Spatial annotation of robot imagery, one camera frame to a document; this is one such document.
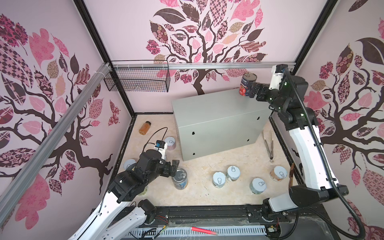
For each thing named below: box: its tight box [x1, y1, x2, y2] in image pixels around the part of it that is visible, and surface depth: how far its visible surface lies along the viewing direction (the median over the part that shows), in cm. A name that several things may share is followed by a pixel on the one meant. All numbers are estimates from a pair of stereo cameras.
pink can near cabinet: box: [164, 136, 177, 151], surface depth 99 cm
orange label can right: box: [269, 166, 287, 182], surface depth 85 cm
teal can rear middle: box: [226, 165, 241, 181], surface depth 85 cm
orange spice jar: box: [139, 121, 152, 136], surface depth 112 cm
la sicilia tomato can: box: [239, 72, 258, 96], surface depth 78 cm
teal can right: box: [249, 177, 267, 195], surface depth 81 cm
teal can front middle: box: [212, 171, 226, 189], surface depth 83 cm
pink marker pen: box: [190, 226, 218, 235], surface depth 71 cm
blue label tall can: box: [171, 168, 188, 190], surface depth 78 cm
